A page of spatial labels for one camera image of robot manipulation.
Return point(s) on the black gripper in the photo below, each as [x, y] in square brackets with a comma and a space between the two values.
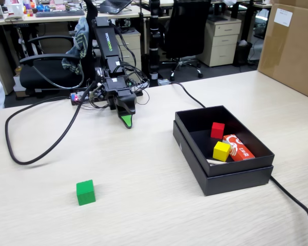
[116, 87]

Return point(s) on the green wooden cube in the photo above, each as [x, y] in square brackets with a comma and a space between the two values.
[86, 193]

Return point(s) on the black cardboard box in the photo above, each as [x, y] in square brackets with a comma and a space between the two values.
[233, 179]

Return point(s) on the large brown cardboard box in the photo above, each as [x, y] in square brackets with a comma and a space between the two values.
[292, 56]

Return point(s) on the blue controller board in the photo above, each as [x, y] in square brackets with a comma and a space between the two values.
[75, 98]

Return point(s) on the beige drawer cabinet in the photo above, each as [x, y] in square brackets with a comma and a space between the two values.
[220, 41]
[132, 46]

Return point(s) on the black vertical pole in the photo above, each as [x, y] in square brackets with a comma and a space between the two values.
[154, 38]

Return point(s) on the blue striped cloth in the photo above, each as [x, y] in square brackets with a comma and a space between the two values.
[79, 41]

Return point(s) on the black armrest office chair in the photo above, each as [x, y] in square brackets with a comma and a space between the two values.
[48, 74]

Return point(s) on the black laptop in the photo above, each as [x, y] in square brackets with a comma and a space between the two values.
[113, 6]

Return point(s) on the long beige office desk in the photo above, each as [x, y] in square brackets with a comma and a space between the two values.
[66, 18]

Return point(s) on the red wooden cube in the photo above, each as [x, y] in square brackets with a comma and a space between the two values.
[217, 130]

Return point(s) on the black mesh office chair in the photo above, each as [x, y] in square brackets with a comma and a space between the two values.
[187, 28]

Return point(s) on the black keyboard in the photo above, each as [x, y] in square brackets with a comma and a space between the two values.
[59, 13]

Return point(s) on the yellow wooden cube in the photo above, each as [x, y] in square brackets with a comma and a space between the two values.
[220, 151]

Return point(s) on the light wooden stick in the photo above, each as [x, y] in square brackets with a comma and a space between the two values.
[215, 161]

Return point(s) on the orange printed carton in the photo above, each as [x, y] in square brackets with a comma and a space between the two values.
[242, 153]

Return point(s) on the black trash bin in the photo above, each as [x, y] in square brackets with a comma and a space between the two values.
[242, 53]

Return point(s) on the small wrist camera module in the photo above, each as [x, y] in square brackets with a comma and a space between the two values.
[98, 93]

